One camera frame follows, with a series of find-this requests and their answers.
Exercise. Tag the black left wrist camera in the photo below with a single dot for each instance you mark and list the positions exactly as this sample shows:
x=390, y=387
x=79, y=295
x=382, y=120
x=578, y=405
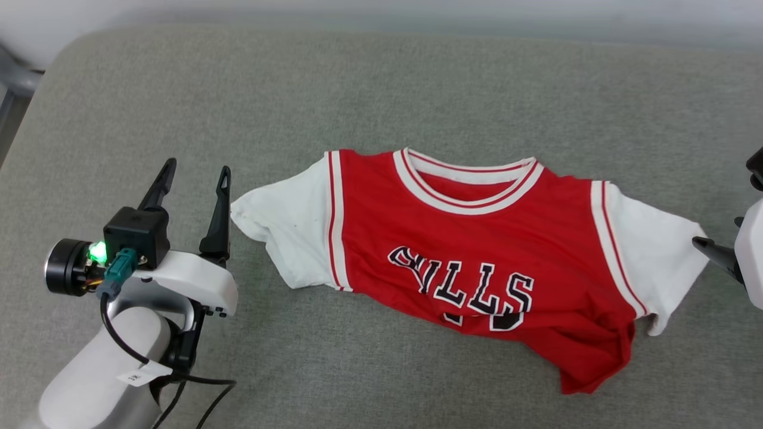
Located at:
x=137, y=235

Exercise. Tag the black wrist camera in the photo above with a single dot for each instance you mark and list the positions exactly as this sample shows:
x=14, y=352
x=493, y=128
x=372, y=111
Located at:
x=137, y=235
x=756, y=170

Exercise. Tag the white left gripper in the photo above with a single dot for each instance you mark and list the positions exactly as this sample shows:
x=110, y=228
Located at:
x=197, y=280

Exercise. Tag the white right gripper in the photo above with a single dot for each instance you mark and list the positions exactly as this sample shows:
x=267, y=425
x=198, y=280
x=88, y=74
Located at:
x=752, y=256

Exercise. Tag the red and white basketball jersey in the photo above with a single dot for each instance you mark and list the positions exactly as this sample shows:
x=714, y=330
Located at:
x=477, y=250

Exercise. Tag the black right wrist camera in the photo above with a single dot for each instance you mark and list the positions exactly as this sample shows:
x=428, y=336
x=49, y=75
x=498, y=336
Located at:
x=756, y=170

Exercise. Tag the grey metal frame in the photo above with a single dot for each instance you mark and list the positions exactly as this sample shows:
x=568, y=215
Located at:
x=15, y=77

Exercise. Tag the grey fabric sofa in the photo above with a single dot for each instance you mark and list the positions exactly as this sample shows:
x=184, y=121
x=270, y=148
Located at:
x=417, y=83

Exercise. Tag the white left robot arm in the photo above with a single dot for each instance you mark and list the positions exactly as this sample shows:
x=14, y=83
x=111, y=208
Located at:
x=98, y=375

